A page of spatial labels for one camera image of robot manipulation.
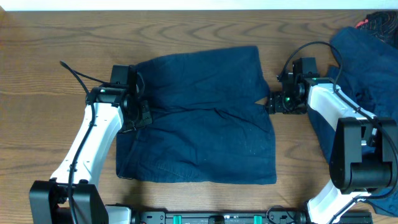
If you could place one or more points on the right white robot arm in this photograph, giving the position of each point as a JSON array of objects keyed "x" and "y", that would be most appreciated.
[{"x": 363, "y": 157}]

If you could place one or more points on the dark blue shorts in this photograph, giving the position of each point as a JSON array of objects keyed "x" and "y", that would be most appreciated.
[{"x": 207, "y": 123}]

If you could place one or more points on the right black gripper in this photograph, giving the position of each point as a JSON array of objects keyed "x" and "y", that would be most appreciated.
[{"x": 274, "y": 104}]

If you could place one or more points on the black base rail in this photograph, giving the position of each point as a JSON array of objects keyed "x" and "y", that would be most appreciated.
[{"x": 217, "y": 217}]

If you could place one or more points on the black patterned garment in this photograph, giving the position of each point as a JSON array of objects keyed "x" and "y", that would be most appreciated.
[{"x": 382, "y": 25}]

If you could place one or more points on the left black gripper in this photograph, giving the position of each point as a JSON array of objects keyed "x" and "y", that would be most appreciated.
[{"x": 147, "y": 119}]

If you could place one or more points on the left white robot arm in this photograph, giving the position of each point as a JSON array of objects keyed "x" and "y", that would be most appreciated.
[{"x": 71, "y": 194}]

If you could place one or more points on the dark blue clothes pile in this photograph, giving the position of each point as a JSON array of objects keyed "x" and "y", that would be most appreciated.
[{"x": 369, "y": 78}]

